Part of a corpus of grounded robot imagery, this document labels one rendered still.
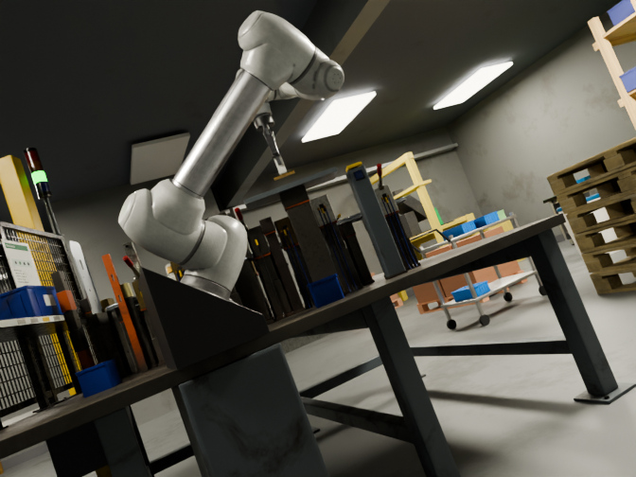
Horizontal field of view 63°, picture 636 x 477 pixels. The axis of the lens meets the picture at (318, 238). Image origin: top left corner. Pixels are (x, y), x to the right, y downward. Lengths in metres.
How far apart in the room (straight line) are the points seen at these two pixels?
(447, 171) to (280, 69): 9.12
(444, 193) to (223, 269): 8.91
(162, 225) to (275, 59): 0.55
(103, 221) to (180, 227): 5.36
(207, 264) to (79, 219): 5.37
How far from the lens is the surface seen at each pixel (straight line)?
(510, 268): 6.02
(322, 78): 1.51
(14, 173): 3.17
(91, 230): 6.82
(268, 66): 1.48
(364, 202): 1.97
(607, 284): 4.12
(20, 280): 2.63
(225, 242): 1.57
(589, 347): 2.22
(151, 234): 1.50
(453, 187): 10.46
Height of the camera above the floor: 0.77
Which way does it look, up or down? 5 degrees up
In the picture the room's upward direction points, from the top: 21 degrees counter-clockwise
